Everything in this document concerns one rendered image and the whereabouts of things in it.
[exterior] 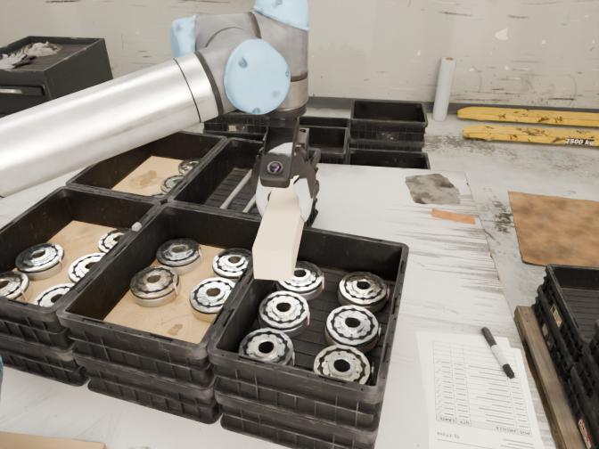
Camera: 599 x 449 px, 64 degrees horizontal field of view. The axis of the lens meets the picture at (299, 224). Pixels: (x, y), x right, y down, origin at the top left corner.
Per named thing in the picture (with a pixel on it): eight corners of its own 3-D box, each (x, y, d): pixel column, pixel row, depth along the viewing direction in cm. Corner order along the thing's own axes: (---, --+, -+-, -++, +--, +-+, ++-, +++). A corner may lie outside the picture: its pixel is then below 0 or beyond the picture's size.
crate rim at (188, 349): (204, 362, 80) (202, 352, 79) (55, 323, 87) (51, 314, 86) (279, 230, 112) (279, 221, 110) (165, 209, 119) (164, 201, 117)
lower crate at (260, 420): (370, 476, 85) (376, 437, 78) (217, 431, 92) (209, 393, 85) (397, 318, 116) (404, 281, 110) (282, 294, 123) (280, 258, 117)
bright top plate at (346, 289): (381, 310, 97) (381, 307, 97) (333, 297, 100) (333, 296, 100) (390, 279, 105) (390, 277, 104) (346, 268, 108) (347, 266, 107)
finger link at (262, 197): (270, 204, 89) (283, 163, 84) (264, 222, 85) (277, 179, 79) (254, 199, 89) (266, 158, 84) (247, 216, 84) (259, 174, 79)
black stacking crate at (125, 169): (171, 240, 124) (164, 203, 118) (75, 222, 131) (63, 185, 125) (231, 170, 155) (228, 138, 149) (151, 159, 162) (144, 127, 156)
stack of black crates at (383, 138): (413, 173, 292) (423, 102, 266) (416, 199, 267) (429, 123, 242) (347, 169, 296) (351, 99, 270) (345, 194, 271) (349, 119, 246)
